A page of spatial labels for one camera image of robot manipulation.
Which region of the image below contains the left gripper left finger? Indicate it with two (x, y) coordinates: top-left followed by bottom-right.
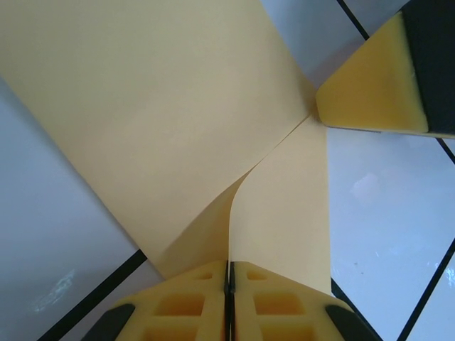
(81, 260), (228, 341)

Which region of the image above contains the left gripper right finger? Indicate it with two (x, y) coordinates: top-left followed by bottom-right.
(229, 261), (377, 341)

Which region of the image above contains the yellow paper sheet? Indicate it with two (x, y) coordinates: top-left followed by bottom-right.
(0, 0), (332, 296)

